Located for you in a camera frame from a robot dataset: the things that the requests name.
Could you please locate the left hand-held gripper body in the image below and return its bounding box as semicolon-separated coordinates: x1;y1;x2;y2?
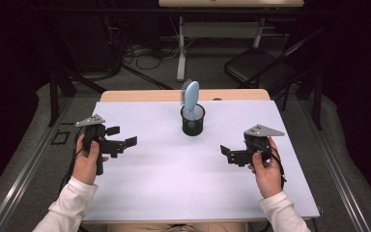
74;114;128;177

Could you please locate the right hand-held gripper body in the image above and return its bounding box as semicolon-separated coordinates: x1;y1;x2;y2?
227;124;286;168

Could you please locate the black mesh pen cup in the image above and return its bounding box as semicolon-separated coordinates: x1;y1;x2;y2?
180;102;206;137

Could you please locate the light blue hairbrush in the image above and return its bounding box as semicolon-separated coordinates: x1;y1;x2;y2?
180;79;201;130

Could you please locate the person's left hand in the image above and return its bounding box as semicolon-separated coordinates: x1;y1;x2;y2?
71;133;109;187

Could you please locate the person's right hand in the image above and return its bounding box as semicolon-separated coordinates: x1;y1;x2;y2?
247;136;286;200

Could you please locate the black metal stand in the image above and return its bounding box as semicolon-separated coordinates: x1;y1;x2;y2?
47;64;108;128

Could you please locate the white table sheet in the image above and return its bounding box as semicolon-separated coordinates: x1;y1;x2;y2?
76;100;321;223

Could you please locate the black folding chair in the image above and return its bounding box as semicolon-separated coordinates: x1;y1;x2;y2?
223;47;303;112

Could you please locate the white-legged desk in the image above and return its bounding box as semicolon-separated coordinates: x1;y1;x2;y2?
157;0;305;82

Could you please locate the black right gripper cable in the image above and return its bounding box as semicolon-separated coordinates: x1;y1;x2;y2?
254;141;288;189

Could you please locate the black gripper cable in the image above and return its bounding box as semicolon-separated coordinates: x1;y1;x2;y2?
254;141;288;189
57;127;85;201

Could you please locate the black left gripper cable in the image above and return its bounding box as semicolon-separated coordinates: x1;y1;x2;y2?
57;127;85;201

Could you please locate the thick black floor cable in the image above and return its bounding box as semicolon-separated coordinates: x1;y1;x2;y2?
122;63;174;91

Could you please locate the tangle of floor cables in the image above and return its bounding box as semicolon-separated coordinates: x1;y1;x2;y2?
122;40;182;72

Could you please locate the metal floor rail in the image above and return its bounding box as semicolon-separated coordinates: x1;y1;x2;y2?
0;96;75;232
298;100;371;232

